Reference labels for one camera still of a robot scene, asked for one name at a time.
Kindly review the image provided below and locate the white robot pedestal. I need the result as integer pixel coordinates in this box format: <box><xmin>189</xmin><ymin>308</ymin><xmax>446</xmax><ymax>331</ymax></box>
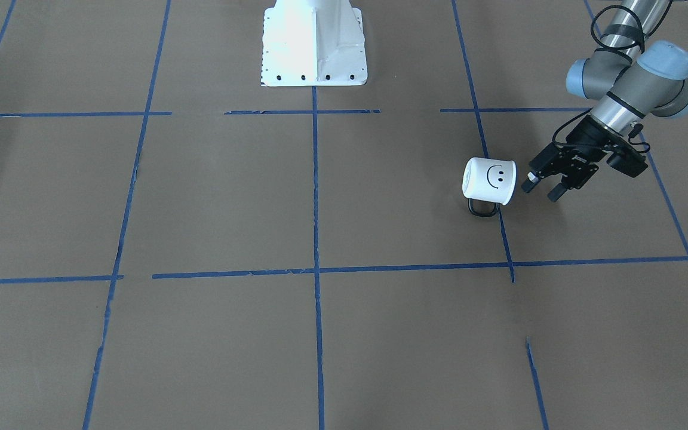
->
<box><xmin>260</xmin><ymin>1</ymin><xmax>368</xmax><ymax>87</ymax></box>

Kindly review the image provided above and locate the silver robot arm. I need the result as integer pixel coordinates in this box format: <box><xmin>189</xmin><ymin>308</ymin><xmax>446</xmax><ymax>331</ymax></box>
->
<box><xmin>521</xmin><ymin>1</ymin><xmax>688</xmax><ymax>201</ymax></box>

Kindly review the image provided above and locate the white smiley mug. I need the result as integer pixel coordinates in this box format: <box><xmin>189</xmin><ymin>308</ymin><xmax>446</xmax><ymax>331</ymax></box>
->
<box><xmin>462</xmin><ymin>157</ymin><xmax>518</xmax><ymax>217</ymax></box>

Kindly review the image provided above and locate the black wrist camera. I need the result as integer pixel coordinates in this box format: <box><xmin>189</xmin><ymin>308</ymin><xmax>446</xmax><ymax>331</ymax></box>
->
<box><xmin>606</xmin><ymin>141</ymin><xmax>649</xmax><ymax>179</ymax></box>

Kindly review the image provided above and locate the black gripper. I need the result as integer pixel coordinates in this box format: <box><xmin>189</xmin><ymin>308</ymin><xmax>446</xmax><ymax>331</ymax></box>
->
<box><xmin>521</xmin><ymin>112</ymin><xmax>619</xmax><ymax>203</ymax></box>

